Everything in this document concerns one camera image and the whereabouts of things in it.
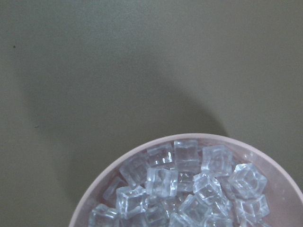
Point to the clear ice cubes pile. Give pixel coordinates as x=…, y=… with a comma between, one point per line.
x=183, y=184

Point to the pink bowl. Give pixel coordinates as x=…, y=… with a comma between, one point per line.
x=284, y=197

